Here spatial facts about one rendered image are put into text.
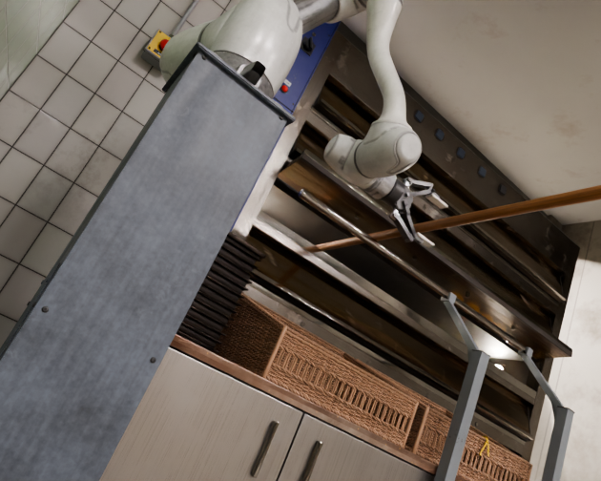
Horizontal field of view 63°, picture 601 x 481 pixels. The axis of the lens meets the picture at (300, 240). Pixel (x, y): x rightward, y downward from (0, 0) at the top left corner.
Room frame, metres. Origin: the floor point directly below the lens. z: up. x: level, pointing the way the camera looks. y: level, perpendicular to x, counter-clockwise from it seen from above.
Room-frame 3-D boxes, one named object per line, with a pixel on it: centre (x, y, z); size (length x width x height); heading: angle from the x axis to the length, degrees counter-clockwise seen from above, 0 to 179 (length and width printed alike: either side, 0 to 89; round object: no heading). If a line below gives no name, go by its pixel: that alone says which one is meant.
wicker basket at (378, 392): (1.68, -0.21, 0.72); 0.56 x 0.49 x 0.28; 115
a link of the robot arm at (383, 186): (1.23, -0.13, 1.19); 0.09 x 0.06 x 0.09; 23
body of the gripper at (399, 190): (1.25, -0.20, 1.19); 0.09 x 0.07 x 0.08; 113
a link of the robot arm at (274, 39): (0.87, 0.26, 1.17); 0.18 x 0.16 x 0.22; 43
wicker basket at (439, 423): (1.91, -0.75, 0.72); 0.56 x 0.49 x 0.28; 113
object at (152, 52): (1.51, 0.73, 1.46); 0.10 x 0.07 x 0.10; 114
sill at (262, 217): (2.17, -0.62, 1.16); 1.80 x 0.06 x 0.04; 114
